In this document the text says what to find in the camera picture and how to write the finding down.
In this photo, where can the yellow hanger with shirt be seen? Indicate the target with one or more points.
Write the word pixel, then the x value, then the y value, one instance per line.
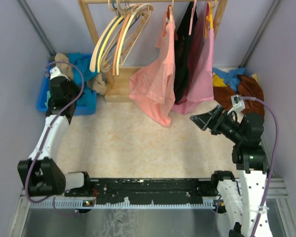
pixel 209 18

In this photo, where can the pink hanger with shirt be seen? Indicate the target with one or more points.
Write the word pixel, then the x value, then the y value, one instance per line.
pixel 192 17

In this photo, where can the teal blue t shirt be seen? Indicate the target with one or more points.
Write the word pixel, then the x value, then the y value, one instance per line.
pixel 82 62

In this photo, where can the cream plastic hanger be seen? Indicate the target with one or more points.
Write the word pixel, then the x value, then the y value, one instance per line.
pixel 101 42

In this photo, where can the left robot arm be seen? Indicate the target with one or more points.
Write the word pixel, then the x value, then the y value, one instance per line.
pixel 40 175

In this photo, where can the salmon pink t shirt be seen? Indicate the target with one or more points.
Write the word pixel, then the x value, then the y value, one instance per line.
pixel 152 87

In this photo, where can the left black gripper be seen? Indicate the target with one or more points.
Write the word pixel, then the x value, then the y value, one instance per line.
pixel 77 87

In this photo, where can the yellow cloth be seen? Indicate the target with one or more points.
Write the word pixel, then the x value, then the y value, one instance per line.
pixel 218 82

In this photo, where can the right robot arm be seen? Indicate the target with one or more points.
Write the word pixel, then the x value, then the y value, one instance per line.
pixel 244 199

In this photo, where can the blue plastic bin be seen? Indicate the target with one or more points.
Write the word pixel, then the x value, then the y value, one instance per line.
pixel 80 110

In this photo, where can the light blue cloth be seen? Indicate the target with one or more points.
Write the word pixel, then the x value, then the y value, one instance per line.
pixel 231 78

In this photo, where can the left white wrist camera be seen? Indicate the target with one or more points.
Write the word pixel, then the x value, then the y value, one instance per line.
pixel 53 73

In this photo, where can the mint green cloth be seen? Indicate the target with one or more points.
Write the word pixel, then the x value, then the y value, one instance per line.
pixel 48 97

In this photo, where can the beige hanger with shirt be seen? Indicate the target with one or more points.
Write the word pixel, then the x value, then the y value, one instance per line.
pixel 170 12

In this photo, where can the black t shirt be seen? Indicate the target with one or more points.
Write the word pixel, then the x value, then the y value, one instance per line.
pixel 182 48

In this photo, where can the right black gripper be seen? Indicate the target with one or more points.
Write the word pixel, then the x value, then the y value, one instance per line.
pixel 201 120

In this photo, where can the brown t shirt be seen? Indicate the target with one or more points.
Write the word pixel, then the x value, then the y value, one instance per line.
pixel 248 87

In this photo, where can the beige t shirt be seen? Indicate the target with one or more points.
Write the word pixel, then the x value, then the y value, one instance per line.
pixel 97 84

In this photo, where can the wooden clothes rack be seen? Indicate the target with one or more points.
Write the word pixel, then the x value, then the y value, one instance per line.
pixel 118 88

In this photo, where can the orange plastic hanger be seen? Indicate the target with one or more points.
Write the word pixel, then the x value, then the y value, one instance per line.
pixel 119 37

